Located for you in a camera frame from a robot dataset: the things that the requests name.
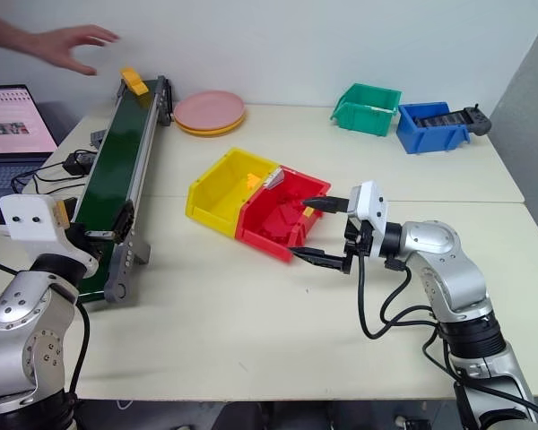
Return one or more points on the green conveyor belt, grey frame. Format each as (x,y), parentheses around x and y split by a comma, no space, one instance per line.
(116,152)

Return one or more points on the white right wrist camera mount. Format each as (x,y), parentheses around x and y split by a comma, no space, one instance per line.
(371,210)

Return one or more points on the blue storage bin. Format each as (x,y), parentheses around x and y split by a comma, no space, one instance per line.
(423,139)

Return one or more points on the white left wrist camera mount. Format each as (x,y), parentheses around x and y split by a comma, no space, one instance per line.
(29,219)

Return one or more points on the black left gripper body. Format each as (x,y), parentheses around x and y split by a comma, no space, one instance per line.
(77,237)

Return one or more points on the person's bare hand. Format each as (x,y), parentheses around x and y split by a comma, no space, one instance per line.
(60,47)

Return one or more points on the pink plate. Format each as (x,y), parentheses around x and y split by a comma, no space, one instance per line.
(208,109)

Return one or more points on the black power adapter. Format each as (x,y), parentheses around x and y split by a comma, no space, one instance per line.
(78,163)

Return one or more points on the small yellow toy block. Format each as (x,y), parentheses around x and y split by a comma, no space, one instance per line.
(252,180)

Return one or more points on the red storage bin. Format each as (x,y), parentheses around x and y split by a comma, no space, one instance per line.
(269,242)

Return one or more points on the yellow plate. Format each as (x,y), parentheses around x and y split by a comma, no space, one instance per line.
(215,131)

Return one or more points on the person's bare forearm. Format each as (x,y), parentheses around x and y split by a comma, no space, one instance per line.
(2,33)

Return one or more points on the small grey control box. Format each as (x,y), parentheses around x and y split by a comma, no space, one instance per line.
(98,137)

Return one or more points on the black handheld game controller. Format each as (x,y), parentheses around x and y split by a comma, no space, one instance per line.
(473,121)

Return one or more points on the green storage bin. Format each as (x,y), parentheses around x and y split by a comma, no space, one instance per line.
(367,117)

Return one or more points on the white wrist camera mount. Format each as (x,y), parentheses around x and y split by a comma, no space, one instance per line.
(29,219)
(371,210)

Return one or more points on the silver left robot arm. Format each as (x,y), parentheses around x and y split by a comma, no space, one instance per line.
(22,322)

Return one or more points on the pile of red toy blocks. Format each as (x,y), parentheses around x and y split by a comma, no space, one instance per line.
(284,219)

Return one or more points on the yellow storage bin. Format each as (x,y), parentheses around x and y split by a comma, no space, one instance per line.
(215,201)

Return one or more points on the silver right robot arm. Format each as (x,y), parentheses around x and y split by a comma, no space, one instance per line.
(457,286)

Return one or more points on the clear plastic bin label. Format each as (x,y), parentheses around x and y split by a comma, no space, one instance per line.
(274,178)

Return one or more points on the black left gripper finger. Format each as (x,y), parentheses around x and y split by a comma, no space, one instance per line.
(102,237)

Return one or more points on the open laptop with pink screen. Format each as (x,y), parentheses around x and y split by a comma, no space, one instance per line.
(13,121)

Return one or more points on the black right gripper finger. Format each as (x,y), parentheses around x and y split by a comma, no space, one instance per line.
(318,259)
(327,204)

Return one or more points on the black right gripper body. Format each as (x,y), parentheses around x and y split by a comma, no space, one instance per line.
(356,244)

